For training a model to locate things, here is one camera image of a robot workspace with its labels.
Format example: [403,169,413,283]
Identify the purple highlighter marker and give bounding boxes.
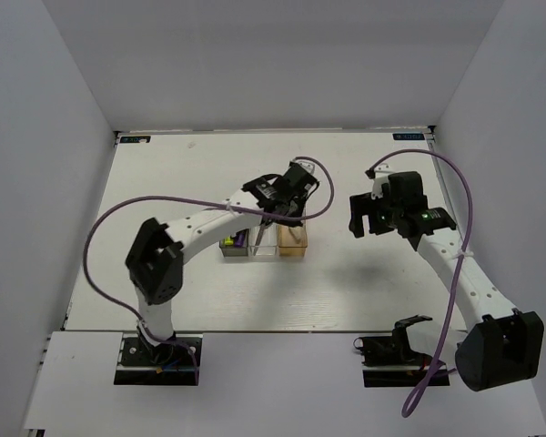
[234,229,248,248]

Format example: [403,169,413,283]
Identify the grey rectangular eraser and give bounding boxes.
[288,227,302,243]

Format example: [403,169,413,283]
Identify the black handled scissors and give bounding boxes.
[254,218,273,248]

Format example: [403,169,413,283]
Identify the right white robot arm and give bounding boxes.
[349,166,544,391]

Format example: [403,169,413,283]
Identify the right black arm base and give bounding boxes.
[352,315,441,389]

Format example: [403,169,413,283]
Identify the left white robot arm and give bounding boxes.
[126,159,319,363]

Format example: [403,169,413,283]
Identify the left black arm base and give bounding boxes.
[114,334,203,387]

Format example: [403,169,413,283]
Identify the orange transparent container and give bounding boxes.
[278,224,308,259]

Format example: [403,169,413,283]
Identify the clear transparent container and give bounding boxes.
[249,224,278,261]

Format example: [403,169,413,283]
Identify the right blue table label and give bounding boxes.
[392,132,425,141]

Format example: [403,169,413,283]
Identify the blue table label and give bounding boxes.
[119,136,151,144]
[392,132,425,141]

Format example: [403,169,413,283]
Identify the grey transparent container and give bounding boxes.
[218,229,250,258]

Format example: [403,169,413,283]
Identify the left blue table label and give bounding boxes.
[119,136,151,144]

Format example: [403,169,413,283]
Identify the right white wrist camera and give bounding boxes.
[365,164,393,199]

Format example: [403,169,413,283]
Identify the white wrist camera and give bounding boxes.
[365,164,393,199]
[293,159,316,175]

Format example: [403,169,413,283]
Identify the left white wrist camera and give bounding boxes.
[293,159,316,175]

